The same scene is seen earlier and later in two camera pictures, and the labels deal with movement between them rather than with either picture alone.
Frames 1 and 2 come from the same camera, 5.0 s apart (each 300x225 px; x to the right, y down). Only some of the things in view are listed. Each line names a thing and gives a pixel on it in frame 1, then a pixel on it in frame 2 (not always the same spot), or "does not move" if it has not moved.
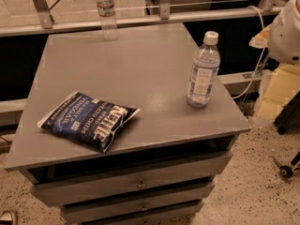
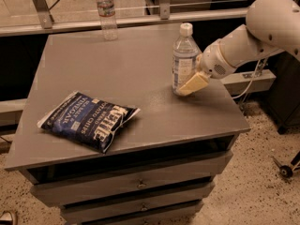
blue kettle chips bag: [86, 121] does not move
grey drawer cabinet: [163, 166] does not move
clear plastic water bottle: [106, 7] does not move
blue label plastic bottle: [204, 73] to [185, 58]
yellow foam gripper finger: [283, 85] to [196, 82]
